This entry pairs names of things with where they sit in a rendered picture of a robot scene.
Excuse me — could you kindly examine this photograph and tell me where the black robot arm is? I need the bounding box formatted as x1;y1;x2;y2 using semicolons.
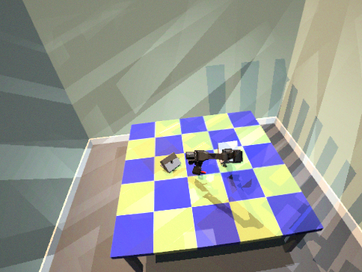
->
185;149;243;165

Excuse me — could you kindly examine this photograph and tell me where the grey sloped panel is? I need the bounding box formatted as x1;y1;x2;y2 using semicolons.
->
160;152;181;173

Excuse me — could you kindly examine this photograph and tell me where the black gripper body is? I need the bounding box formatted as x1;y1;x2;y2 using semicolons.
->
192;162;203;176

